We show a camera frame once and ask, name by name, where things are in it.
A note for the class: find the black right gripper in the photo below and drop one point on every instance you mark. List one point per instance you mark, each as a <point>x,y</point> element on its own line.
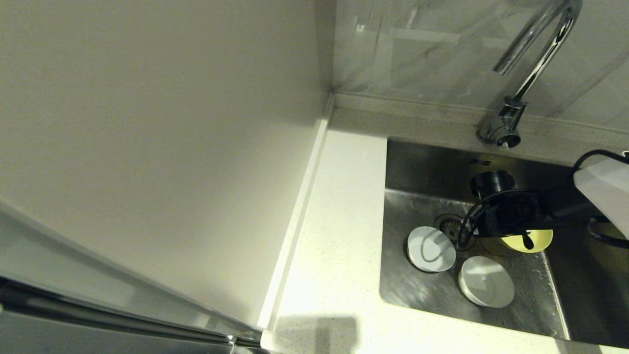
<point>513,216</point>

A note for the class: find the yellow bowl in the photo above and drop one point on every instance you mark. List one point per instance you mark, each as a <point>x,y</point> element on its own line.
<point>538,242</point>

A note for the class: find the white bowl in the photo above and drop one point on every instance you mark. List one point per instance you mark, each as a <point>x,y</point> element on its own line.
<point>486,282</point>

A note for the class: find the pale blue bowl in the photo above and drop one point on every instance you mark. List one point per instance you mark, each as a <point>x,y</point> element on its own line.
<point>431,250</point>

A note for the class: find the chrome gooseneck faucet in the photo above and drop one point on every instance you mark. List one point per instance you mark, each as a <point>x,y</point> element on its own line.
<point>511,115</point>

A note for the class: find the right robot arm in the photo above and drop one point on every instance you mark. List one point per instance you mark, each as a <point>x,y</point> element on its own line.
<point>607,191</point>

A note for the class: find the metal sink drain strainer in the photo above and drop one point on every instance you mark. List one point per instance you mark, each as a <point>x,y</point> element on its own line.
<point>448,227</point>

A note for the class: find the stainless steel sink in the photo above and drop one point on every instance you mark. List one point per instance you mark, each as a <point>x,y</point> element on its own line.
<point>422,290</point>

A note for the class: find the white counter edge strip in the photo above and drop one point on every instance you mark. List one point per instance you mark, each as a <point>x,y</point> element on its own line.
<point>300,206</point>

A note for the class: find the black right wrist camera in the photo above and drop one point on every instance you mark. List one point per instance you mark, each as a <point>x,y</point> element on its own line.
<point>493,183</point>

